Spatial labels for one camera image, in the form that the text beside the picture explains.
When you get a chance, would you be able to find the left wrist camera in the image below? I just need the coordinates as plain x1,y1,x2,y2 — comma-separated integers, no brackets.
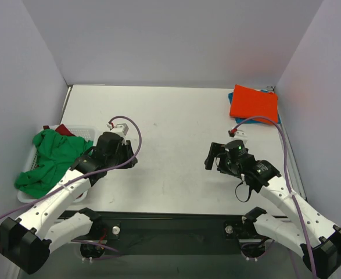
107,123,129,138

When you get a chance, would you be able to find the folded blue t-shirt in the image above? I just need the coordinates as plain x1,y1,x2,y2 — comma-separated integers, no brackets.
228,88,282,125

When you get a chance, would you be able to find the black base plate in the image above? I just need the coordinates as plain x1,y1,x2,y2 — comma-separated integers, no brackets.
58,211,275,256

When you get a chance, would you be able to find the white plastic basket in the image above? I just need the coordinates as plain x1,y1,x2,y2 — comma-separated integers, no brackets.
14,124,98,203

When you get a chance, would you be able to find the green t-shirt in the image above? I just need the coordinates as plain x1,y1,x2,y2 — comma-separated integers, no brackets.
15,129,93,199

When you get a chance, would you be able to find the folded orange t-shirt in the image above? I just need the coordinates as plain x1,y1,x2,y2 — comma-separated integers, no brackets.
229,84,279,126

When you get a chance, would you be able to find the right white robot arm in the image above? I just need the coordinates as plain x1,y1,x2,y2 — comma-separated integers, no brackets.
204,139,341,278

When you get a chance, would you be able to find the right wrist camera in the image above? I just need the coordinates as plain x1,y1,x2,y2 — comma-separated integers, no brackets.
228,129,248,144

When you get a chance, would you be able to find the dark red t-shirt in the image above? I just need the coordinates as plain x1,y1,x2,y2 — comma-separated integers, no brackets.
53,124,75,137

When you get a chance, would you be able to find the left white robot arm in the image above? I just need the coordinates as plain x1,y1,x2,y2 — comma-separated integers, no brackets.
0,126,137,274

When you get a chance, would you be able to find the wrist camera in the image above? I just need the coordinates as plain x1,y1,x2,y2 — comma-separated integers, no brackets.
228,129,248,144
107,123,129,138

